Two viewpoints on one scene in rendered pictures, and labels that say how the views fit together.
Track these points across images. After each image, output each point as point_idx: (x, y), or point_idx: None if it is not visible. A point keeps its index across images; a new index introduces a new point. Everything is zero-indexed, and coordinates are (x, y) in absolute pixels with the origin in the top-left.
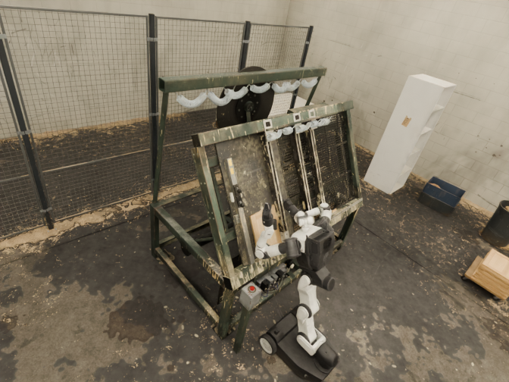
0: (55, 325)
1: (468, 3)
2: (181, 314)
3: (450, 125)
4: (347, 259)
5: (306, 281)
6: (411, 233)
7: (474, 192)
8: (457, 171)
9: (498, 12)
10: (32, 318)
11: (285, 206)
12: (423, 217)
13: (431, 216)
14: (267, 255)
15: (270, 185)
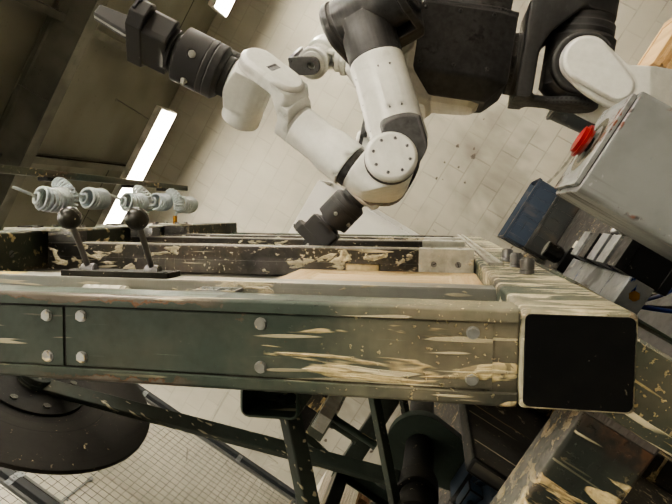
0: None
1: (234, 183)
2: None
3: (412, 219)
4: (657, 302)
5: (587, 46)
6: (606, 228)
7: None
8: (500, 213)
9: (258, 147)
10: None
11: (321, 238)
12: (577, 232)
13: (577, 224)
14: (398, 114)
15: (225, 270)
